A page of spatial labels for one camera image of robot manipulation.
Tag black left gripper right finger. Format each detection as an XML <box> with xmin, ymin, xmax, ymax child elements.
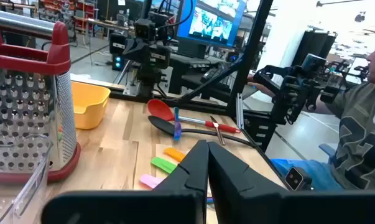
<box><xmin>207</xmin><ymin>141</ymin><xmax>375</xmax><ymax>224</ymax></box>

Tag iridescent blue-purple cutlery piece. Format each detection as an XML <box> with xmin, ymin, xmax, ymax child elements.
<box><xmin>173</xmin><ymin>106</ymin><xmax>183</xmax><ymax>142</ymax></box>

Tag pink mini silicone spatula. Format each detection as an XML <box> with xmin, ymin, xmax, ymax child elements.
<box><xmin>139</xmin><ymin>174</ymin><xmax>165</xmax><ymax>189</ymax></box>

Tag red spoon with steel handle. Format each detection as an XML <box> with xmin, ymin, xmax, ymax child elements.
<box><xmin>147</xmin><ymin>99</ymin><xmax>241</xmax><ymax>134</ymax></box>

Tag table-edge depth camera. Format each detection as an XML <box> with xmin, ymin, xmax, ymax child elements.
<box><xmin>284</xmin><ymin>166</ymin><xmax>314</xmax><ymax>191</ymax></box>

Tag computer monitor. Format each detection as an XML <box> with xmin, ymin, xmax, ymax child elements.
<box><xmin>176</xmin><ymin>0</ymin><xmax>248</xmax><ymax>49</ymax></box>

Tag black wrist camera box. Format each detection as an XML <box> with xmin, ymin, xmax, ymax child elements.
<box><xmin>133</xmin><ymin>17</ymin><xmax>157</xmax><ymax>42</ymax></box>

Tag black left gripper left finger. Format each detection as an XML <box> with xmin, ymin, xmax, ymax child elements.
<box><xmin>40</xmin><ymin>139</ymin><xmax>210</xmax><ymax>224</ymax></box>

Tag wooden workbench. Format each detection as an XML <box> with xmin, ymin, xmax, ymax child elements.
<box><xmin>73</xmin><ymin>15</ymin><xmax>135</xmax><ymax>41</ymax></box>

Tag person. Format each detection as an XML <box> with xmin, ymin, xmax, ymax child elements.
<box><xmin>246</xmin><ymin>29</ymin><xmax>375</xmax><ymax>191</ymax></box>

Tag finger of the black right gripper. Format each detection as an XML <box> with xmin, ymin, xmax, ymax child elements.
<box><xmin>133</xmin><ymin>41</ymin><xmax>152</xmax><ymax>60</ymax></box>
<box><xmin>122</xmin><ymin>37</ymin><xmax>142</xmax><ymax>58</ymax></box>

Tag computer tower with LEDs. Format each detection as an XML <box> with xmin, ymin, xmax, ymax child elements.
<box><xmin>111</xmin><ymin>54</ymin><xmax>126</xmax><ymax>72</ymax></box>

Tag black folding screen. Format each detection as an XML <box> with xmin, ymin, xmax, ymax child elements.
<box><xmin>291</xmin><ymin>29</ymin><xmax>337</xmax><ymax>68</ymax></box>

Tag blue-grey chair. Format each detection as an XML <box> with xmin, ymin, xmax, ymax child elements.
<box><xmin>318</xmin><ymin>142</ymin><xmax>340</xmax><ymax>164</ymax></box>

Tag green mini silicone spatula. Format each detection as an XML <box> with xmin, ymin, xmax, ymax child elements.
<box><xmin>150</xmin><ymin>156</ymin><xmax>178</xmax><ymax>174</ymax></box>

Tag black computer desk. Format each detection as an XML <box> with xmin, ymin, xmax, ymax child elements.
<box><xmin>168</xmin><ymin>52</ymin><xmax>259</xmax><ymax>100</ymax></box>

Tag red parts bin rack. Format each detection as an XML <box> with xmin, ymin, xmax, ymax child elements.
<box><xmin>37</xmin><ymin>0</ymin><xmax>98</xmax><ymax>32</ymax></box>

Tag iridescent metal table knife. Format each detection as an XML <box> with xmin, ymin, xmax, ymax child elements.
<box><xmin>210</xmin><ymin>115</ymin><xmax>226</xmax><ymax>147</ymax></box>

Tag black keyboard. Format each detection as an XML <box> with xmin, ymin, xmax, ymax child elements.
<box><xmin>200</xmin><ymin>67</ymin><xmax>222</xmax><ymax>84</ymax></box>

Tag yellow plastic bin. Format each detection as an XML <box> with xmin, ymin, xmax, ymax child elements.
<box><xmin>71</xmin><ymin>81</ymin><xmax>111</xmax><ymax>130</ymax></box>

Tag clear plastic storage bin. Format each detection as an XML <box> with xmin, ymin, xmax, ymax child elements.
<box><xmin>0</xmin><ymin>133</ymin><xmax>54</xmax><ymax>224</ymax></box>

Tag black nylon spoon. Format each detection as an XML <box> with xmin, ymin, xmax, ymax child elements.
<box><xmin>147</xmin><ymin>115</ymin><xmax>257</xmax><ymax>147</ymax></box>

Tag red-trimmed steel box grater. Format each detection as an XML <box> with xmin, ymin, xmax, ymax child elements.
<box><xmin>0</xmin><ymin>7</ymin><xmax>81</xmax><ymax>184</ymax></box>

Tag short silver aluminium bar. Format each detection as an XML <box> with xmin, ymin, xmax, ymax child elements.
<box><xmin>235</xmin><ymin>92</ymin><xmax>245</xmax><ymax>130</ymax></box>

